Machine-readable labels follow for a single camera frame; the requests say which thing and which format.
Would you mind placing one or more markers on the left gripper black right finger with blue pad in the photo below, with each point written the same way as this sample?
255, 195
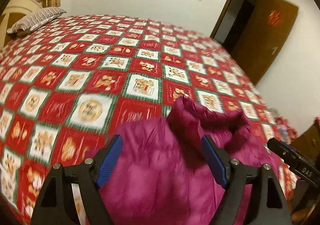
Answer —
266, 205

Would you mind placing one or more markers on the magenta quilted down jacket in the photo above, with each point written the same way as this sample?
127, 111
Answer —
161, 176

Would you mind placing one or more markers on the dark wooden dresser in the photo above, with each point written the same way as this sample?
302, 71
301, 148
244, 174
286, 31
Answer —
307, 144

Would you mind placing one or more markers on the red white teddy bedspread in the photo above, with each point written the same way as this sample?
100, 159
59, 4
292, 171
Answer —
68, 85

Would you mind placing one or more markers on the brown wooden door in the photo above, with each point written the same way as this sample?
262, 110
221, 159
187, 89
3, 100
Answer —
263, 37

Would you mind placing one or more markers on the grey striped pillow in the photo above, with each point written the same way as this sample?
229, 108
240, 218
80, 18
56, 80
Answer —
33, 21

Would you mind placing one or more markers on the beige curved headboard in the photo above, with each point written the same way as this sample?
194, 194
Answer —
15, 10

